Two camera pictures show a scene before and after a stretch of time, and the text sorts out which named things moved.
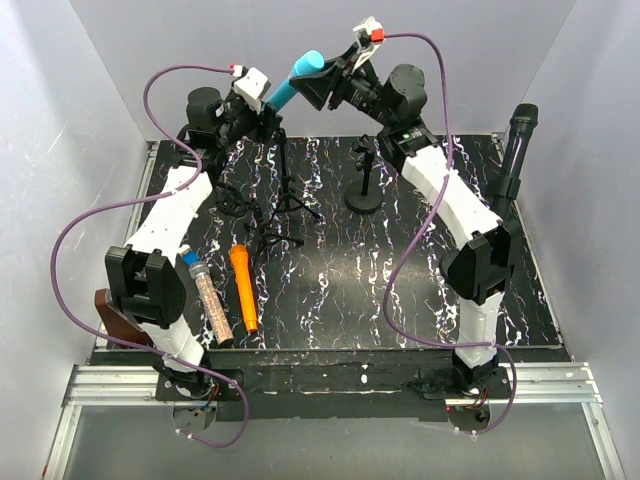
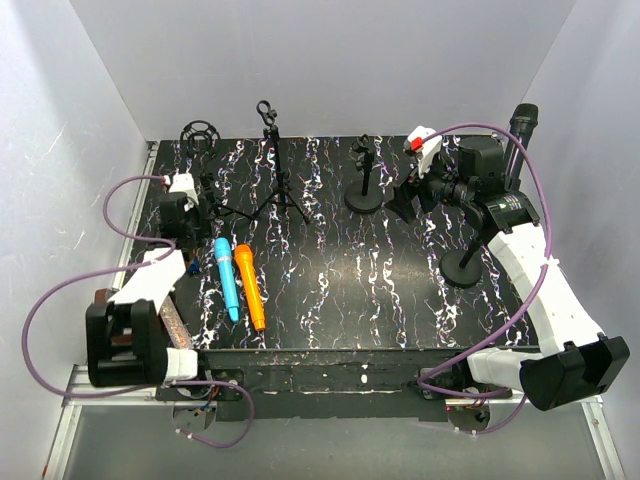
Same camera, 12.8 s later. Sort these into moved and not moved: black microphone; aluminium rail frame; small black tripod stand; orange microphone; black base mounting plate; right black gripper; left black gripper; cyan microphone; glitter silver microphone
Moved: cyan microphone; glitter silver microphone; small black tripod stand; left black gripper; right black gripper; orange microphone
Not moved: black microphone; aluminium rail frame; black base mounting plate
